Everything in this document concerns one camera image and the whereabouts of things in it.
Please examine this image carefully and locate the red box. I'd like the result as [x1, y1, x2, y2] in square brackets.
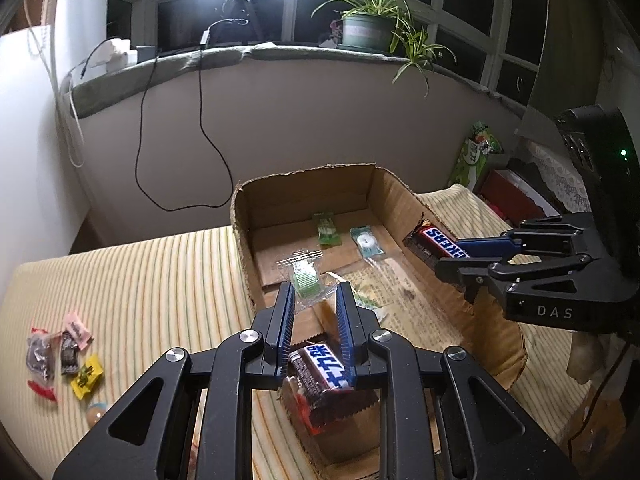
[482, 167, 556, 226]

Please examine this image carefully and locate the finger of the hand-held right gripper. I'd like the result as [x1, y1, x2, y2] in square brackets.
[435, 254, 608, 305]
[455, 215, 593, 259]

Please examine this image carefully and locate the white window frame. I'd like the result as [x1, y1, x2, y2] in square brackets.
[107, 0, 551, 111]

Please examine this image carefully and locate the clear packet with round candy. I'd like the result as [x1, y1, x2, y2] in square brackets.
[350, 225, 386, 259]

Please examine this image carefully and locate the brown cardboard box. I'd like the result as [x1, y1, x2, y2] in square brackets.
[230, 162, 528, 480]

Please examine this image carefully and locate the potted spider plant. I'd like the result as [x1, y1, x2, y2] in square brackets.
[306, 0, 457, 98]

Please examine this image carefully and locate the dark green candy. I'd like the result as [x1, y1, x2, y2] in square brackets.
[312, 211, 341, 247]

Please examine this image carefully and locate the small decorative figurine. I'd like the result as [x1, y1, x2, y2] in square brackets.
[320, 17, 346, 46]

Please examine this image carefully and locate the light green candy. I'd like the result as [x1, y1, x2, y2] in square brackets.
[277, 249, 346, 316]

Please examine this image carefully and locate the pink candy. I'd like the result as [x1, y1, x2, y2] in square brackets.
[64, 311, 93, 348]

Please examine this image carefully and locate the black cable with inline controller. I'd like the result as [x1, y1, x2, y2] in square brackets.
[199, 19, 249, 196]

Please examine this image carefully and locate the white cable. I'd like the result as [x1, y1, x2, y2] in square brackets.
[22, 0, 86, 168]

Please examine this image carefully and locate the yellow striped blanket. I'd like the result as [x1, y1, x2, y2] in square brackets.
[0, 182, 596, 480]

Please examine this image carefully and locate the white cabinet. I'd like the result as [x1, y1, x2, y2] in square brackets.
[0, 0, 108, 281]

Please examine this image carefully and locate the thin brown cable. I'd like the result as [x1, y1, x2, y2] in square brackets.
[567, 345, 631, 456]

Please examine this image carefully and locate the green snack bag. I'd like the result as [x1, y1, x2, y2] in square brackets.
[447, 121, 506, 191]

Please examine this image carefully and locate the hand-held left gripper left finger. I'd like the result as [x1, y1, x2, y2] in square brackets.
[52, 281, 296, 480]

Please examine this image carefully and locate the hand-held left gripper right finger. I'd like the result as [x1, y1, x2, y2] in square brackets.
[335, 281, 583, 480]

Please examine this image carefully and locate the chocolate bar with blue print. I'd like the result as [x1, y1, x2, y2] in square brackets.
[279, 340, 379, 437]

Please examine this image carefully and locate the brown chocolate bar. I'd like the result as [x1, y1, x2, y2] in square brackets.
[402, 217, 473, 266]

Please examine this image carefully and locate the pale cloth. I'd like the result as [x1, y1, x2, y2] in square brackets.
[567, 332, 626, 386]

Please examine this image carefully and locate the white power adapter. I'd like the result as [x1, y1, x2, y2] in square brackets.
[97, 37, 138, 68]

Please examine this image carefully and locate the red-edged dark snack packet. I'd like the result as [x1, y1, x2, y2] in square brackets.
[27, 327, 57, 402]

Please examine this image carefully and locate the white lace cloth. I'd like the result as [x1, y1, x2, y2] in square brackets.
[522, 140, 598, 216]

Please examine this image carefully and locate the round jelly cup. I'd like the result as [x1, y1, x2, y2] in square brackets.
[85, 400, 108, 428]

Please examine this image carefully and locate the yellow candy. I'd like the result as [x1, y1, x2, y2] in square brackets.
[69, 354, 104, 400]

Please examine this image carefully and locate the small black snack packet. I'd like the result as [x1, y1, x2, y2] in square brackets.
[59, 330, 81, 375]

